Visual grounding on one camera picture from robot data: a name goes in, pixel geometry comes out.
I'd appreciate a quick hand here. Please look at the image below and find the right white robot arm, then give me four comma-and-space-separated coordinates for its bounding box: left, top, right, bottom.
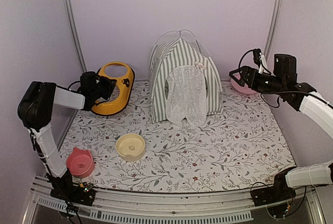
229, 48, 332, 201

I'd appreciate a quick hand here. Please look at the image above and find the front aluminium rail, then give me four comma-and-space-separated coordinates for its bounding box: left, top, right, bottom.
22, 176, 328, 223

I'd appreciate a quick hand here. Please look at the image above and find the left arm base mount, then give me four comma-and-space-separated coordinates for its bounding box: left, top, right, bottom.
50, 183, 96, 206

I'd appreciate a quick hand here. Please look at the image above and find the pink plate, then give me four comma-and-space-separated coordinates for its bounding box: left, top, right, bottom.
230, 79, 257, 95

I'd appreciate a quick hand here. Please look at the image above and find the right aluminium frame post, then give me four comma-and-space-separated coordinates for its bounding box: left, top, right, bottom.
264, 0, 283, 59

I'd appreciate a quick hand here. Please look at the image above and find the left aluminium frame post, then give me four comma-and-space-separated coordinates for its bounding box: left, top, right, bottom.
63, 0, 87, 73

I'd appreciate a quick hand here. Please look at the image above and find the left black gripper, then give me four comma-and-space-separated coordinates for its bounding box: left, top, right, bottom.
92, 75, 117, 99

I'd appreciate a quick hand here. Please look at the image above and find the red cat-ear pet bowl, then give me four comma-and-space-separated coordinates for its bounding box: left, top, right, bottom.
66, 147, 95, 179

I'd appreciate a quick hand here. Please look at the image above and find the aluminium frame post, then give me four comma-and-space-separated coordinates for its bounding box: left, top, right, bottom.
264, 0, 283, 59
63, 0, 87, 73

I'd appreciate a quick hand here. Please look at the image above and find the cream pet bowl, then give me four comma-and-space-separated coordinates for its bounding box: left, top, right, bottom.
115, 133, 146, 162

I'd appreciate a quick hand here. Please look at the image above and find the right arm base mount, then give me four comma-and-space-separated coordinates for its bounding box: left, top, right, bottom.
250, 183, 296, 206

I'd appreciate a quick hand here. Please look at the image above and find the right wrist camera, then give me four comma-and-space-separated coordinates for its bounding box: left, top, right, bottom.
253, 48, 272, 74

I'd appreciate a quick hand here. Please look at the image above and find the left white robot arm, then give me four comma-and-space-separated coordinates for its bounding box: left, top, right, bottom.
17, 71, 117, 178

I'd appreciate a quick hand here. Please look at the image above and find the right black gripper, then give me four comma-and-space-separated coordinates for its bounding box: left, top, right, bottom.
229, 65, 286, 95

